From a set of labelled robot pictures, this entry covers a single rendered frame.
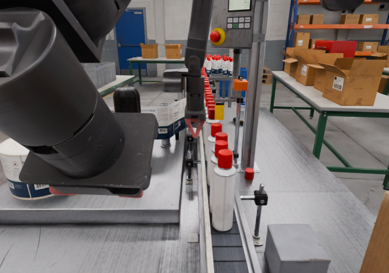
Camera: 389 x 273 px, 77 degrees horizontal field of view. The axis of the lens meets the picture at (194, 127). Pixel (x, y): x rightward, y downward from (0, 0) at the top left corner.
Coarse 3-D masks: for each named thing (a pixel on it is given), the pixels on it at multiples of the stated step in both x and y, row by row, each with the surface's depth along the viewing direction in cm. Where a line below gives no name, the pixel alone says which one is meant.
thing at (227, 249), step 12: (204, 156) 98; (216, 240) 58; (228, 240) 58; (240, 240) 58; (216, 252) 54; (228, 252) 54; (240, 252) 54; (216, 264) 51; (228, 264) 51; (240, 264) 51
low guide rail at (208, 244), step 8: (200, 136) 107; (200, 144) 100; (200, 152) 96; (208, 208) 63; (208, 216) 60; (208, 224) 57; (208, 232) 55; (208, 240) 53; (208, 248) 51; (208, 256) 49; (208, 264) 47; (208, 272) 46
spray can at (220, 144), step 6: (216, 144) 59; (222, 144) 59; (228, 144) 60; (216, 150) 60; (216, 156) 60; (216, 162) 60; (210, 174) 63; (210, 180) 63; (210, 186) 64; (210, 192) 64; (210, 198) 65; (210, 204) 65; (210, 210) 66
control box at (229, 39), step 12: (216, 0) 84; (252, 0) 77; (216, 12) 85; (228, 12) 82; (240, 12) 80; (252, 12) 78; (216, 24) 86; (252, 24) 79; (228, 36) 85; (240, 36) 83; (252, 36) 81; (216, 48) 90; (228, 48) 87; (240, 48) 84
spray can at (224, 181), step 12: (228, 156) 54; (216, 168) 56; (228, 168) 55; (216, 180) 56; (228, 180) 55; (216, 192) 57; (228, 192) 56; (216, 204) 58; (228, 204) 57; (216, 216) 59; (228, 216) 58; (216, 228) 60; (228, 228) 60
